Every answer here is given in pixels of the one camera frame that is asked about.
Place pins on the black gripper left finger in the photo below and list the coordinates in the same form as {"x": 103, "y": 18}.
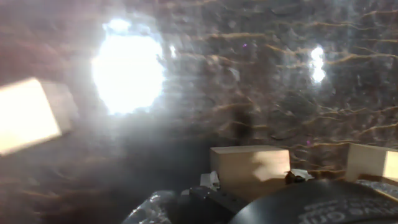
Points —
{"x": 214, "y": 202}

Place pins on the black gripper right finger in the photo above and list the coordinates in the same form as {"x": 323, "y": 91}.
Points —
{"x": 297, "y": 175}

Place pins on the dark marble pattern mat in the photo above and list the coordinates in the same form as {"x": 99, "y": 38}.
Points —
{"x": 248, "y": 77}

